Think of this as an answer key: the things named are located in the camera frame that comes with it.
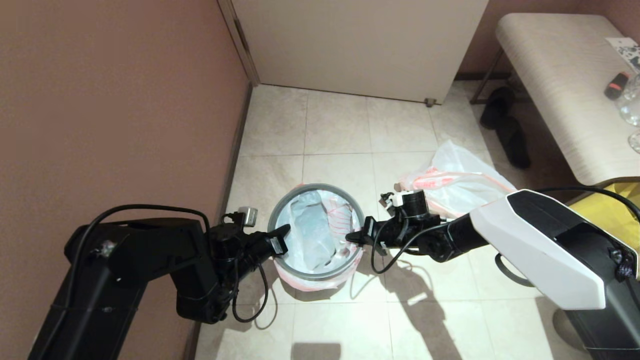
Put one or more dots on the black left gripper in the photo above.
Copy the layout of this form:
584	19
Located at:
252	250

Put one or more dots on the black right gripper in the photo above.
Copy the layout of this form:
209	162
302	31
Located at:
395	232

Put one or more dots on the clear plastic bag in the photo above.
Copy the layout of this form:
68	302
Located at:
460	180

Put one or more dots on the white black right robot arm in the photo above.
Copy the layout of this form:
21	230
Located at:
540	250

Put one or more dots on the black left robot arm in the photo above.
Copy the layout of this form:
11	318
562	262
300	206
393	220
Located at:
130	260

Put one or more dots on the yellow fabric bag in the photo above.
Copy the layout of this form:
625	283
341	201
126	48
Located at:
615	210

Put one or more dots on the small metal door stopper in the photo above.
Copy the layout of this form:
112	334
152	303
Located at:
429	102

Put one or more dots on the black slipper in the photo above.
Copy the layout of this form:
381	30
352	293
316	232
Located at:
495	107
515	145

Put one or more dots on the white door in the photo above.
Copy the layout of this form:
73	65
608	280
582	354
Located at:
360	45

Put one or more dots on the thin metal bench leg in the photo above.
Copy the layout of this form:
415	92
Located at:
487	75

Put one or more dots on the beige wood grain bench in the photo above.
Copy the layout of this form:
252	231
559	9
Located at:
565	85

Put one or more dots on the clear glass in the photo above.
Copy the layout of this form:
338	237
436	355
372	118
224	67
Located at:
631	102
636	141

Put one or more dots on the small black red object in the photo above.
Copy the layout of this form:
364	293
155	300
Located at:
616	85

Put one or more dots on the white blue printed card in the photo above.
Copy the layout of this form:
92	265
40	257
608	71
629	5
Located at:
627	47

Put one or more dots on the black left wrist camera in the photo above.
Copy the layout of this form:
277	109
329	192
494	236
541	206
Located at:
277	245

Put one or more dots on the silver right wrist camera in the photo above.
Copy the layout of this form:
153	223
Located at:
370	235

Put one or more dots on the white door frame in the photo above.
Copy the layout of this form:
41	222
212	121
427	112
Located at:
237	35

